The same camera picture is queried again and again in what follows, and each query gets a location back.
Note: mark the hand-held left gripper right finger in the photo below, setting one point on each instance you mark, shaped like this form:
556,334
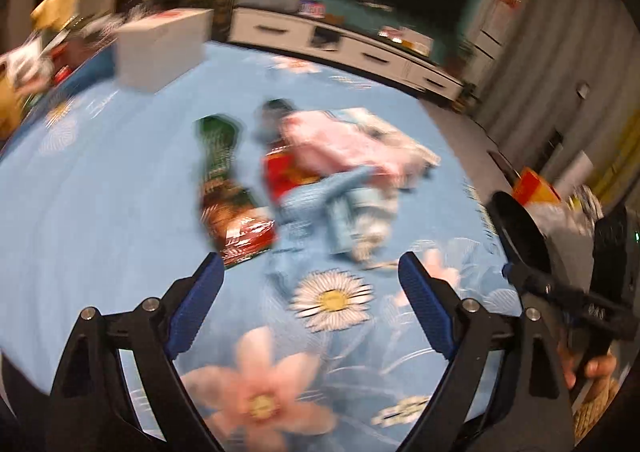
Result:
425,302

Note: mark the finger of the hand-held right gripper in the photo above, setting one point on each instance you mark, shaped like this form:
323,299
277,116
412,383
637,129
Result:
522,232
542,292

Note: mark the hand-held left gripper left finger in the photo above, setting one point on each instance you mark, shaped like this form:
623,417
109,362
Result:
197,302

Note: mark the green snack wrapper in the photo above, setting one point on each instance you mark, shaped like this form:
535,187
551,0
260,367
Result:
222,182

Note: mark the light blue packet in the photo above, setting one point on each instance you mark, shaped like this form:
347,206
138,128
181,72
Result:
310,204

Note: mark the red snack packet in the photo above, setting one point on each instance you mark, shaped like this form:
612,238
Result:
282,172

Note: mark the pink plastic wrapper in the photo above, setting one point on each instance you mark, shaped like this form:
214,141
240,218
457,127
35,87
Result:
335,145

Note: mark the white plastic box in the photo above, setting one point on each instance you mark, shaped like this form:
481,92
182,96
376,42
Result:
160,50

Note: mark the person's right hand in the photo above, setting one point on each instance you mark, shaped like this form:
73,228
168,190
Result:
597,368

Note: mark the orange cardboard box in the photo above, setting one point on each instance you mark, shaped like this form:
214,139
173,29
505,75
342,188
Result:
537,187

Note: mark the blue floral tablecloth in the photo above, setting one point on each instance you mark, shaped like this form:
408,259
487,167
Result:
125,212

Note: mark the red packet on cabinet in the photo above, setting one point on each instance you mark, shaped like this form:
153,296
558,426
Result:
395,34

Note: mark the white tv cabinet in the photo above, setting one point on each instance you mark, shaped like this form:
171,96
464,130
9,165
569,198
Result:
350,52

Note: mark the small blue boxes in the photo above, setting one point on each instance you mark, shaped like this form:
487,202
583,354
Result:
312,8

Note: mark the yellow bag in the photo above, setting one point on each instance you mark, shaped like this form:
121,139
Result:
55,7

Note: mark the white wall fixture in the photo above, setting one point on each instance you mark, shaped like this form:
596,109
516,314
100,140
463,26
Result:
582,90

